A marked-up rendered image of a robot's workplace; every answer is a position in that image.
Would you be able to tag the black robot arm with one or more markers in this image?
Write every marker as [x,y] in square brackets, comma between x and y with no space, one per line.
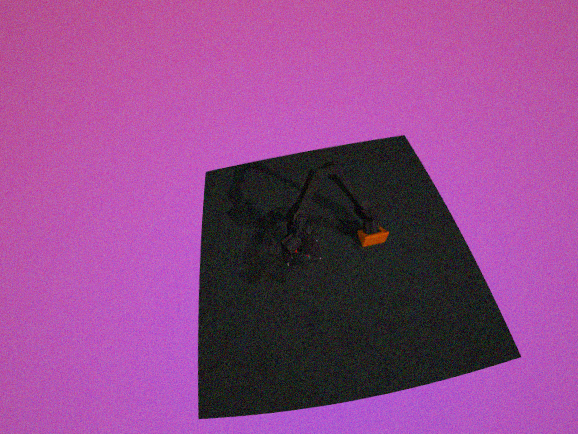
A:
[298,213]

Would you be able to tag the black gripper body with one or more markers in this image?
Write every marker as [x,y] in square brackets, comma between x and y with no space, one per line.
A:
[299,258]

